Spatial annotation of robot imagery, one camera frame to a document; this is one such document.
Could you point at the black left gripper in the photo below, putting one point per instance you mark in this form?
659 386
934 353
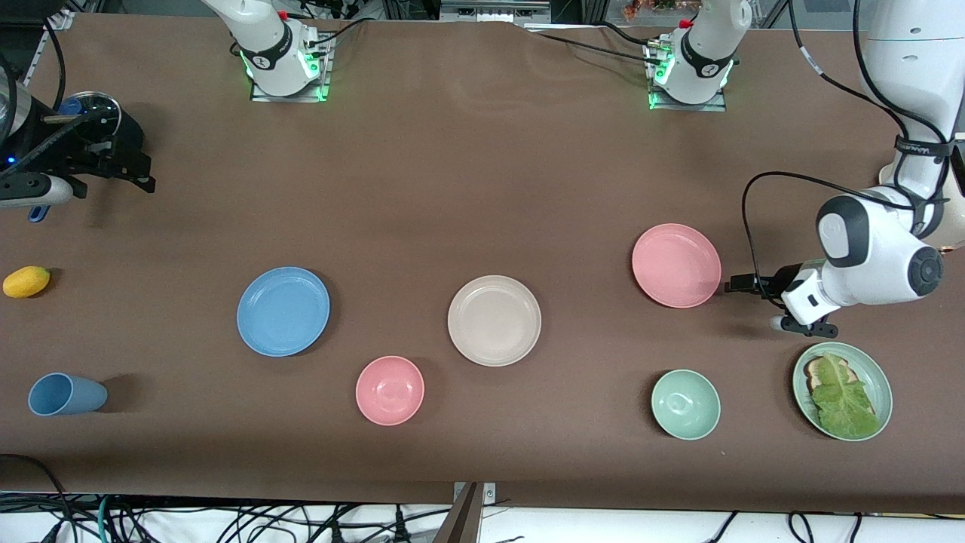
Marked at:
784 278

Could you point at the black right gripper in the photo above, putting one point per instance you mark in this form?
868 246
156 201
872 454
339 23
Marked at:
113 142

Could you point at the pink plate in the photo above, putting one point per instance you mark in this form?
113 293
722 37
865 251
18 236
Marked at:
676 265

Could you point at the blue plate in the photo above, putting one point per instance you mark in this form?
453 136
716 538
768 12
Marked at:
283 311

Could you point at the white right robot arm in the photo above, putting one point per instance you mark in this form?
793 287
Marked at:
264 38

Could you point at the blue plastic piece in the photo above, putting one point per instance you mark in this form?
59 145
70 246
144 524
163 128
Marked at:
38 215
70 105

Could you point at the toasted bread slice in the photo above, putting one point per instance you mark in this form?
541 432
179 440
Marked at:
813 371

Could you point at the green bowl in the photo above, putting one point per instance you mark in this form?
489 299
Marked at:
685 404

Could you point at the yellow lemon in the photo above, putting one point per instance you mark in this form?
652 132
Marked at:
26 282

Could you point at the green plate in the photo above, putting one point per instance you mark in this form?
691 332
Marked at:
872 377

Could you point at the green lettuce leaf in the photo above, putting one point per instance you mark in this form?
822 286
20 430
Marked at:
844 407

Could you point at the cream round vessel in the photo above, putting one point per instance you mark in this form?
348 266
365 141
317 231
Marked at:
956 237

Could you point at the blue plastic cup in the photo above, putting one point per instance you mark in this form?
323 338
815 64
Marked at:
68 394

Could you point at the beige plate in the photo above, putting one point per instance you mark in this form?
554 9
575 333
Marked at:
494 320

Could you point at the brown table cover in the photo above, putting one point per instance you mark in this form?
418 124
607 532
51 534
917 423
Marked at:
482 188

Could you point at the orange flower decoration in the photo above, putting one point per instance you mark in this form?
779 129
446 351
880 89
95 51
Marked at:
641 7

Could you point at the pink bowl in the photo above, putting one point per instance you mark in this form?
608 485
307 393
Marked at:
390 391

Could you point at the aluminium profile bar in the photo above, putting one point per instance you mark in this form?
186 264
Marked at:
461 524

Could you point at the white edge rail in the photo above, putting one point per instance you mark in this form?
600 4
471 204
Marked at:
38 64

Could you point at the small metal bracket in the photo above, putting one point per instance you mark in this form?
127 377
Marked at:
490 494

